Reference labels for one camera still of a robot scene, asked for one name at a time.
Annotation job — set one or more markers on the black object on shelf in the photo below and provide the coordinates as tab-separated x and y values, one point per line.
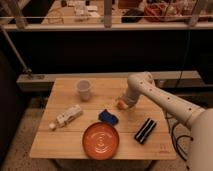
132	16

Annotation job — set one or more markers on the diagonal metal pole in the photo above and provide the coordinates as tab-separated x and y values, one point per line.
26	69

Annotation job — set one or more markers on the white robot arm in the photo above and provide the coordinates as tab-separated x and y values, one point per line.
197	119

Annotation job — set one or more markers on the orange plate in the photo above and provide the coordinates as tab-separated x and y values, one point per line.
100	141

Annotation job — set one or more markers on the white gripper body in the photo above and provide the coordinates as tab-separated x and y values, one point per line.
130	98

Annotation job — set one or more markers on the white plastic bottle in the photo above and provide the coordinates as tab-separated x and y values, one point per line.
66	117

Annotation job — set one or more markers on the red basket on shelf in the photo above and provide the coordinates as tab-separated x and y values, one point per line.
159	12

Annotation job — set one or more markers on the blue crumpled cloth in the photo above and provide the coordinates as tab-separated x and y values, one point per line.
106	116

